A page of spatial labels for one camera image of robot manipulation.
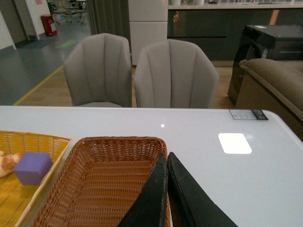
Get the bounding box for toy bread croissant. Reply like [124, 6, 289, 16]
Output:
[0, 151, 24, 177]

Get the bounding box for grey chair right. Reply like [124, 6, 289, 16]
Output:
[134, 39, 220, 109]

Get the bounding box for table label sticker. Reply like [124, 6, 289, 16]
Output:
[229, 109, 268, 120]

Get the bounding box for red fire extinguisher box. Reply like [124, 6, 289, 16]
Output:
[40, 14, 57, 36]

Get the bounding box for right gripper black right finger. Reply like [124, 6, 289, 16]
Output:
[168, 152, 237, 227]

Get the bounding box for grey chair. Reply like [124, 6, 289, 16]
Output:
[134, 39, 220, 109]
[63, 33, 132, 107]

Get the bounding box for grey chair left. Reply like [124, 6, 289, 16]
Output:
[63, 33, 132, 107]

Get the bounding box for purple foam block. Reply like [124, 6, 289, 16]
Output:
[13, 152, 53, 185]

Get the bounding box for black appliance box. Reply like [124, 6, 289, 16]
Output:
[227, 24, 303, 106]

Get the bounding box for brown wicker basket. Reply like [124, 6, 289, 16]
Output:
[32, 137, 167, 227]

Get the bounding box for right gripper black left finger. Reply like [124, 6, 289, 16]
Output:
[118, 153, 168, 227]

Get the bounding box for grey curtain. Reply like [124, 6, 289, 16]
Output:
[86, 0, 131, 42]

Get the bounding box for yellow woven basket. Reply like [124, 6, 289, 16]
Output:
[0, 131, 72, 227]

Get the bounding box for white refrigerator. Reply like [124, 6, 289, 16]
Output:
[128, 0, 168, 65]

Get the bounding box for beige sofa cushion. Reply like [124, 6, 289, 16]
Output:
[235, 58, 303, 142]

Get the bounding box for dark grey counter cabinet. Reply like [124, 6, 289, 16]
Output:
[168, 4, 303, 61]

